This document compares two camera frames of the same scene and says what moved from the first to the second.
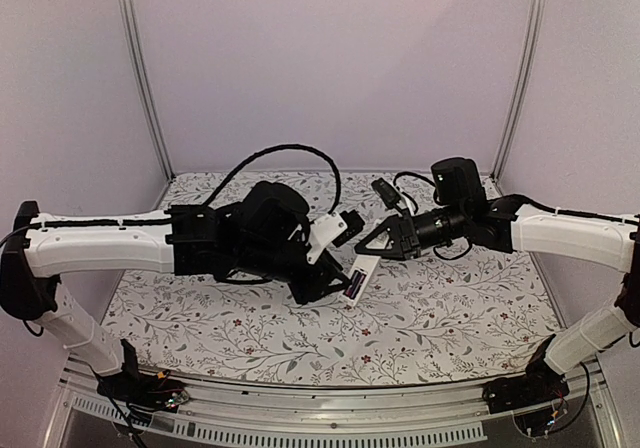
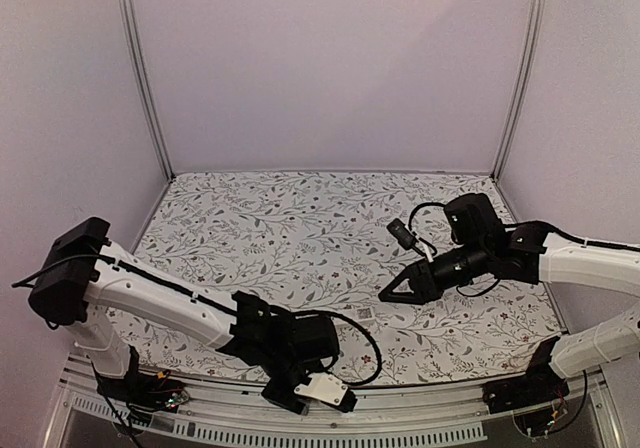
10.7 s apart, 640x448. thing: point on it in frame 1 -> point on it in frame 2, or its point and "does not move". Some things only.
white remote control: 362,262 -> 364,314
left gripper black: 315,286 -> 275,396
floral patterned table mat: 480,318 does not move
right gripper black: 407,236 -> 425,280
